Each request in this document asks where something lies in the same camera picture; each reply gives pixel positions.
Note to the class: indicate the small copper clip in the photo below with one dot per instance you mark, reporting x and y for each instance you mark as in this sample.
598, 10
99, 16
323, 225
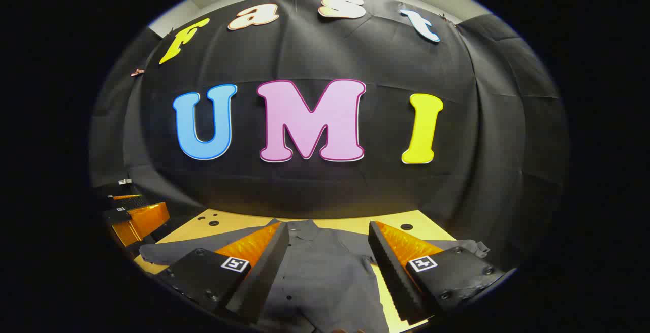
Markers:
137, 72

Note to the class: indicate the grey button shirt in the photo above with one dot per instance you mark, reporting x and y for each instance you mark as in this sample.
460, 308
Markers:
325, 272

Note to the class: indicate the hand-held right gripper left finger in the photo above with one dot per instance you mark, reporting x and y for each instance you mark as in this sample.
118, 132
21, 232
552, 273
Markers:
264, 277

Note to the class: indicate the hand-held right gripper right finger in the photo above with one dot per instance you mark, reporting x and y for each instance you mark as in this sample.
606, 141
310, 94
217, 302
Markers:
393, 277

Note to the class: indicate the black backdrop cloth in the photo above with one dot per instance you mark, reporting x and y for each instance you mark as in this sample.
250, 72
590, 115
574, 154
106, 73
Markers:
386, 59

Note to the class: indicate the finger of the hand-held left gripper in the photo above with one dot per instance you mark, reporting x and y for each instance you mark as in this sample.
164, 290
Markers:
142, 220
127, 202

